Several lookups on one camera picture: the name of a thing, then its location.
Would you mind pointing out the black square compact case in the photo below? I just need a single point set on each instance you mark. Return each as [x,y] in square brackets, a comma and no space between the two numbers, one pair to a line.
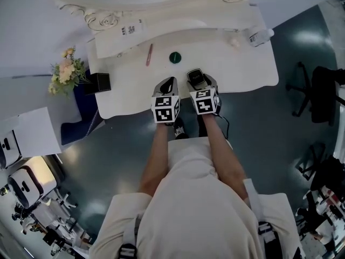
[195,75]

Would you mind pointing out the person's left black shoe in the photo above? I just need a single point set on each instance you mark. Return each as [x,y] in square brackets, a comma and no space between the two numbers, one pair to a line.
[180,128]

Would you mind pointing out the oval mirror ornate white frame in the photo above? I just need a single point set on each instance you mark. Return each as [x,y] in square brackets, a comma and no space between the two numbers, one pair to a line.
[161,4]

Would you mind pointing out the white paper label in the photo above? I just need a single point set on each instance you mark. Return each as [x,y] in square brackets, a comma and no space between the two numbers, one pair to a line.
[132,28]

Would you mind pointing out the person's right forearm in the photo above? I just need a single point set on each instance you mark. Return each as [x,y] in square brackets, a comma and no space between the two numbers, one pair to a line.
[223,158]

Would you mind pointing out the white dressing table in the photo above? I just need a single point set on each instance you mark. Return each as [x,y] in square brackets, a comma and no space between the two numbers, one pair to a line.
[237,69]

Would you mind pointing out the white side table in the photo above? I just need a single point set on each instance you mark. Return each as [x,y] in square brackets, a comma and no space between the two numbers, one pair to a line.
[35,133]

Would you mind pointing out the yellow pink artificial flowers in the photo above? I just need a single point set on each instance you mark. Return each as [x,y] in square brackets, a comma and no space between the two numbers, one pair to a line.
[66,71]

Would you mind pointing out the person's right black shoe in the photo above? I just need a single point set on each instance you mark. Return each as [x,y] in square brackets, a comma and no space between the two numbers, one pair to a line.
[201,125]

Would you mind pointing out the pink pencil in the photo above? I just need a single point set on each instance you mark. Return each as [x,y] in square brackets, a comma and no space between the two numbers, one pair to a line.
[149,55]

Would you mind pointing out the black square vase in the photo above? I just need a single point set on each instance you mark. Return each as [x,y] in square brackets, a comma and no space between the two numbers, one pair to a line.
[98,84]

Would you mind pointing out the person's cream dress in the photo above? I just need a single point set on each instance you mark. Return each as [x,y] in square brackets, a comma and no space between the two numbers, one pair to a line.
[194,212]

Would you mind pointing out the black office chair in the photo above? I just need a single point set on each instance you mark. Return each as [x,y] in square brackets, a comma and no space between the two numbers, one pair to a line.
[320,96]
[326,171]

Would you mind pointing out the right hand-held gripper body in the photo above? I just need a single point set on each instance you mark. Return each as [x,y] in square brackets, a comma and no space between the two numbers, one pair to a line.
[205,102]

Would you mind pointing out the navy blue stool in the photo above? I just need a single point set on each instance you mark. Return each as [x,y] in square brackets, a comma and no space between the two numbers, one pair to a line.
[78,128]

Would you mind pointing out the person's black shoe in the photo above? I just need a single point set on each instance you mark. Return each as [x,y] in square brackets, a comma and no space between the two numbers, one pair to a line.
[201,125]
[180,128]

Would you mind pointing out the clear plastic bottle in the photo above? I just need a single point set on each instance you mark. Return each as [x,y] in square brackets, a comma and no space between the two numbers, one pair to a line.
[260,36]

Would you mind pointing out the person's left forearm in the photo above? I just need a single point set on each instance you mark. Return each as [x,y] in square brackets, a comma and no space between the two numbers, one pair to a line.
[157,160]

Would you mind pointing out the cluttered white workbench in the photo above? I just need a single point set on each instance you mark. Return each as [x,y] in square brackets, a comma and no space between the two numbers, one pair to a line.
[51,225]

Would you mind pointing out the white robot head black face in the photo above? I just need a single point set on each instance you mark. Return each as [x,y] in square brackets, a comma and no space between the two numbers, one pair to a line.
[29,187]
[8,150]

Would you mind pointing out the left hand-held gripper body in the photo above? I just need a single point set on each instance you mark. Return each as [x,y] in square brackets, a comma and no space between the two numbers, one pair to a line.
[165,109]

